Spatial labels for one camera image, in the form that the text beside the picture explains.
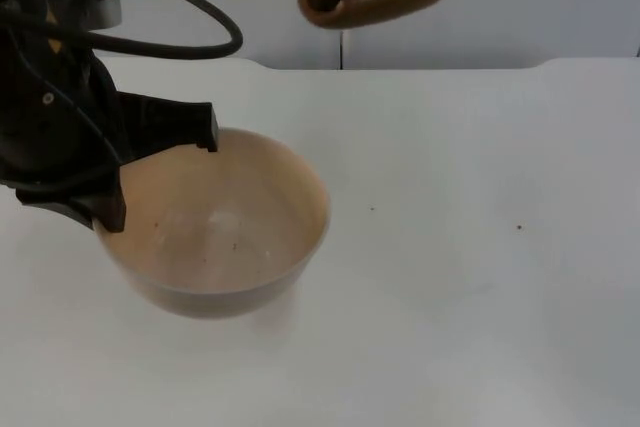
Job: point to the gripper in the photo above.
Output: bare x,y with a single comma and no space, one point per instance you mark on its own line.
45,117

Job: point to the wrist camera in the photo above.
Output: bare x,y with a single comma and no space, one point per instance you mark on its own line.
100,7

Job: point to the pale wooden bowl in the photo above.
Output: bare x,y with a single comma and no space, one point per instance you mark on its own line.
215,227

